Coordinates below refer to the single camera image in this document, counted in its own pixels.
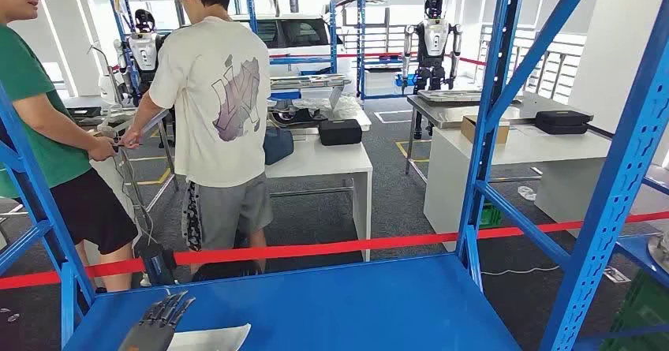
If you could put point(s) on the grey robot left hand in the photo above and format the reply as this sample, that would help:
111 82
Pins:
151 333

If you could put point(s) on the white curved plastic part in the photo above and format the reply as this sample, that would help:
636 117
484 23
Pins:
209 338

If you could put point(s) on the blue metal shelf rack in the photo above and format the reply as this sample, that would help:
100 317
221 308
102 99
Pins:
117 19
340 307
332 24
361 35

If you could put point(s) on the silver metal car part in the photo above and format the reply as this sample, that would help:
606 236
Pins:
661 249

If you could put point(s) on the steel table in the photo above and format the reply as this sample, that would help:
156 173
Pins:
454 113
166 155

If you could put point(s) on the red barrier tape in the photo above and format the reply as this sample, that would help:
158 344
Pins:
313 248

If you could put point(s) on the dark blue bag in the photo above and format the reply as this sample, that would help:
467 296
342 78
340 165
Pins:
277 145

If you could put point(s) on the person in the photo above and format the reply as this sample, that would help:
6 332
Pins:
219 103
31 129

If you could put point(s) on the white table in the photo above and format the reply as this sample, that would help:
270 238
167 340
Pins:
319 160
522 150

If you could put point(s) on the black hard case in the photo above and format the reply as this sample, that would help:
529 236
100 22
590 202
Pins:
340 132
562 121

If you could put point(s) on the silver black humanoid robot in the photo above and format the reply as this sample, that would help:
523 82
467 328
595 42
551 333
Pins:
143 51
433 40

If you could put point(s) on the grey metal car panel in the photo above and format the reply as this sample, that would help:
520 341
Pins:
308 81
449 96

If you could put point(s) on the clear plastic sheet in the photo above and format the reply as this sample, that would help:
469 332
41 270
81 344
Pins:
345 107

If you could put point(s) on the white car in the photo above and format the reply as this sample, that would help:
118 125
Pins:
298 35

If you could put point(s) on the green plastic crate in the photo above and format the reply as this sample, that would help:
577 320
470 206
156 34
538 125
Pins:
643 312
488 215

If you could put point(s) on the cardboard box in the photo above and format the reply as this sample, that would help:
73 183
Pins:
470 129

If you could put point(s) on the floor socket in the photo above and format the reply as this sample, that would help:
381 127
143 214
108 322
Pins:
617 274

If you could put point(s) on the white railing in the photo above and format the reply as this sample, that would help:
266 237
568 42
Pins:
554 71

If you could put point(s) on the black barrier post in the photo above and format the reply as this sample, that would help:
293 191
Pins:
157 265

